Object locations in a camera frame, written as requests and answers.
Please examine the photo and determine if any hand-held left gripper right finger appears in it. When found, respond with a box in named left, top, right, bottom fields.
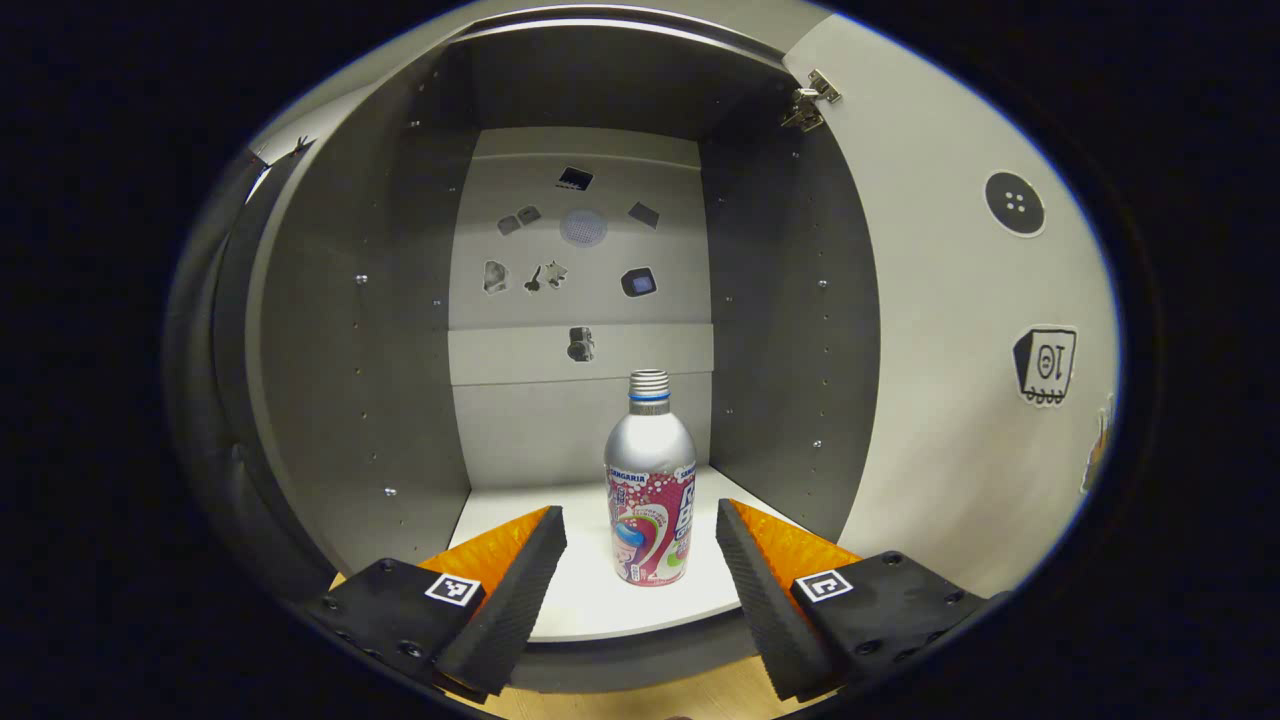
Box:
left=714, top=498, right=993, bottom=705

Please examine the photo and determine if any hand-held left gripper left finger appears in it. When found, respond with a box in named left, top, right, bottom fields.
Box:
left=285, top=505, right=569, bottom=703

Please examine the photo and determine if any silver bottle with pink label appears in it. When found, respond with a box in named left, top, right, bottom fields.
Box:
left=603, top=369, right=698, bottom=587

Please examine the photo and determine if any grey cabinet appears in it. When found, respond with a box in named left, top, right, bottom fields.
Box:
left=215, top=5, right=881, bottom=693

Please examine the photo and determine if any metal door hinge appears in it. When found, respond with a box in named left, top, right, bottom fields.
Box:
left=780, top=68, right=843, bottom=133

